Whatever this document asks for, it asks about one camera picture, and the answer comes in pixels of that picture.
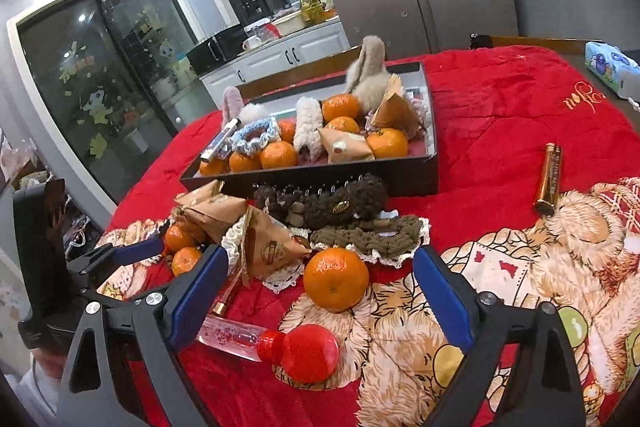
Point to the blue crochet scrunchie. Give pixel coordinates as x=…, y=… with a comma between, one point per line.
x=250, y=139

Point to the beige fluffy hair clip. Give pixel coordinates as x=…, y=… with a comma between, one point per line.
x=367, y=62

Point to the white kitchen cabinet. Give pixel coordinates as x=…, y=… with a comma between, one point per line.
x=310, y=49

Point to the white fluffy hair clip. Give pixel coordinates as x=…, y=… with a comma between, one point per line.
x=307, y=127

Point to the gold cosmetic tube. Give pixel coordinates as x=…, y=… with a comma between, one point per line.
x=547, y=179

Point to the shallow black cardboard tray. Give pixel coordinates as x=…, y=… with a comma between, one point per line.
x=410, y=177

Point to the wooden chair back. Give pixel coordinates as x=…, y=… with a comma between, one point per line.
x=540, y=42
x=300, y=74

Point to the white plastic basin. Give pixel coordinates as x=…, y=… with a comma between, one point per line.
x=289, y=26

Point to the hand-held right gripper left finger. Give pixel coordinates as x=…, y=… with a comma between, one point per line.
x=200, y=297

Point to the brown triangular snack packets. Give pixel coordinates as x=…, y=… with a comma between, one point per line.
x=282, y=279

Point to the small glass vial gold cap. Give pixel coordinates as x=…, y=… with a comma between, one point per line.
x=222, y=302

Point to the yellow oil bottles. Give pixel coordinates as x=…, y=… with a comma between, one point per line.
x=312, y=9

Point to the glass sliding door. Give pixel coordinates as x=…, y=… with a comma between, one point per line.
x=100, y=82

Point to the person's left forearm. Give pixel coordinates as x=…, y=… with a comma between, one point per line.
x=35, y=382

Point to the black microwave oven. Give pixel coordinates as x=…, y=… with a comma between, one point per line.
x=215, y=49

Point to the brown crochet lace-edged scrunchie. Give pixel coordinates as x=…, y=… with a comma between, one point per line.
x=360, y=234

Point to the small single tangerine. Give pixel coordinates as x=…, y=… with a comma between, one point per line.
x=186, y=261
x=179, y=237

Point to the heap of tangerines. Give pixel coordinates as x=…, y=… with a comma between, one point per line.
x=278, y=155

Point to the blue tissue pack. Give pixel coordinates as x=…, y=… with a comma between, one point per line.
x=607, y=64

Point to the large single tangerine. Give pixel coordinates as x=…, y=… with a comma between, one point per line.
x=336, y=279

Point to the clear bottle with red cap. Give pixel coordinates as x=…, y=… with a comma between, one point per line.
x=310, y=352

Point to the white cup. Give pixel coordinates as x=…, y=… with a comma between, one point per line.
x=252, y=43

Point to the red printed blanket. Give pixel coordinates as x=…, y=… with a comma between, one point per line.
x=500, y=117

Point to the silver blue cosmetic tube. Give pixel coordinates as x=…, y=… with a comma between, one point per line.
x=220, y=142

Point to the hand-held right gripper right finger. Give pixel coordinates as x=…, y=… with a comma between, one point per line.
x=445, y=302

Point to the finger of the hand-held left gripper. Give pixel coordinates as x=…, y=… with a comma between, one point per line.
x=140, y=251
x=97, y=296

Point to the dark brown fluffy claw clip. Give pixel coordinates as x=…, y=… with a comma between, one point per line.
x=350, y=202

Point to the pink fluffy hair clip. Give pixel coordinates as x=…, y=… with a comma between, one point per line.
x=231, y=102

